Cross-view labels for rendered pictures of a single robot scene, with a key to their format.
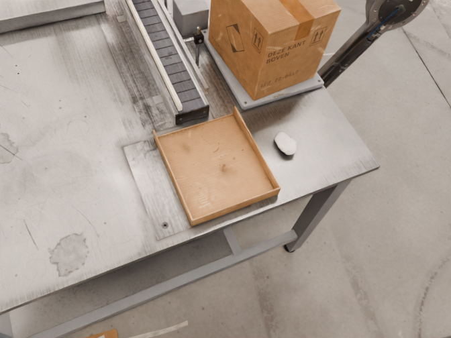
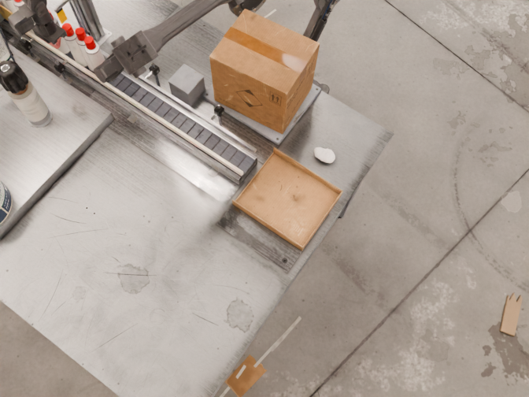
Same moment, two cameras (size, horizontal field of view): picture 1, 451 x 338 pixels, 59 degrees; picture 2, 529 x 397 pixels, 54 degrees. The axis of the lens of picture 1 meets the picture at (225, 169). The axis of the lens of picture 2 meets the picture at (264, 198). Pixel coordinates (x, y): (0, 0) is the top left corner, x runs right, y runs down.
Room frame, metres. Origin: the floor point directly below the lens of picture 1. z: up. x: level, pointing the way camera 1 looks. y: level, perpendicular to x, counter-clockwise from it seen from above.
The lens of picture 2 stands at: (-0.03, 0.41, 2.57)
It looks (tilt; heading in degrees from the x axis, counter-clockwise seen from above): 68 degrees down; 335
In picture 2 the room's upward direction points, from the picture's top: 4 degrees clockwise
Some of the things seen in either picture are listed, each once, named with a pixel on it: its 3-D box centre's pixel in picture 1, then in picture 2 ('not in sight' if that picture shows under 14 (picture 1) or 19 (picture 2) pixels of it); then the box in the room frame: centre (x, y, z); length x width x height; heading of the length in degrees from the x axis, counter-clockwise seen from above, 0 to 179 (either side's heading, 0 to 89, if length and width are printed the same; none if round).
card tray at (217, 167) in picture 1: (215, 161); (287, 197); (0.59, 0.03, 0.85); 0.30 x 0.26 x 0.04; 33
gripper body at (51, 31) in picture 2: not in sight; (46, 25); (1.37, 0.62, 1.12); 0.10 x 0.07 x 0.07; 32
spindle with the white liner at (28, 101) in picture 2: not in sight; (24, 94); (1.20, 0.77, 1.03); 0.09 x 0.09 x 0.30
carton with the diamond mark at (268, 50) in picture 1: (267, 25); (264, 73); (1.02, -0.05, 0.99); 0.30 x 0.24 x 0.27; 39
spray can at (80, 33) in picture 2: not in sight; (87, 49); (1.35, 0.52, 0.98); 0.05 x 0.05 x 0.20
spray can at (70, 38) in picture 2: not in sight; (75, 45); (1.39, 0.56, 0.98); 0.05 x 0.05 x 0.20
